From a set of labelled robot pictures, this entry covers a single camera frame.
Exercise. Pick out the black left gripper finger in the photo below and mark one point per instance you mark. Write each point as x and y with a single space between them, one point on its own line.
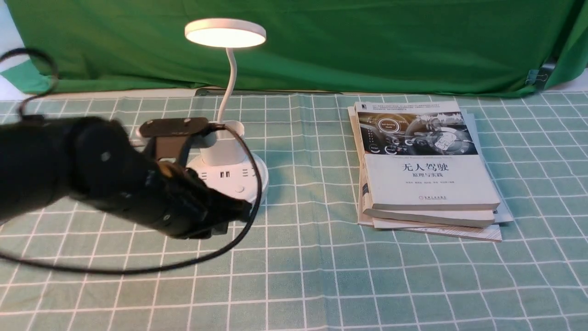
241 211

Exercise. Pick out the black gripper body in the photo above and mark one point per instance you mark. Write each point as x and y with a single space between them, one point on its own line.
177 203

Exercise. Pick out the white desk lamp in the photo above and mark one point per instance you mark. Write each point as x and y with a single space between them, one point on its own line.
223 163

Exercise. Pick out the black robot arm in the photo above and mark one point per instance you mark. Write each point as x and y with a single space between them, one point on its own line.
91 160

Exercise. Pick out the green checkered tablecloth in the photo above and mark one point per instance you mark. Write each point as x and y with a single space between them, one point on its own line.
307 265

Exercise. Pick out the white top book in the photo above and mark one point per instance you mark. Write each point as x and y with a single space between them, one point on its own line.
421 156

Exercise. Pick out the green backdrop cloth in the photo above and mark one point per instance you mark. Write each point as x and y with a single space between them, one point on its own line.
463 47

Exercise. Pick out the thin white bottom book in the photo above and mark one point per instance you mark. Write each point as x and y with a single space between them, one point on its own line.
471 224

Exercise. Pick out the metal binder clip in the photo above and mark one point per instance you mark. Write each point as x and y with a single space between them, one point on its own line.
538 78

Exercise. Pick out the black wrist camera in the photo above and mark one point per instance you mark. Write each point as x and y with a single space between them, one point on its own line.
167 139

